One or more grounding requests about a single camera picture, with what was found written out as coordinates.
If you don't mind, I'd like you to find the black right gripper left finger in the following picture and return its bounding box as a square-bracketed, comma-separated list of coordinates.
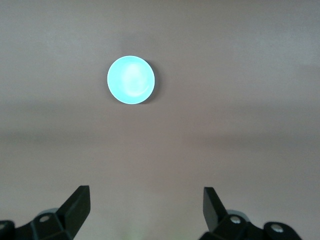
[0, 185, 91, 240]

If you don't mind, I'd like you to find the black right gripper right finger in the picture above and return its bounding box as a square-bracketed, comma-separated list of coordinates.
[201, 186, 304, 240]

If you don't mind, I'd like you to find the light blue bowl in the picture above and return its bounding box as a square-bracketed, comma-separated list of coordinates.
[106, 55, 156, 105]

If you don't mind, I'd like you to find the brown table cover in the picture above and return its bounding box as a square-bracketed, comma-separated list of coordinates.
[0, 0, 320, 240]

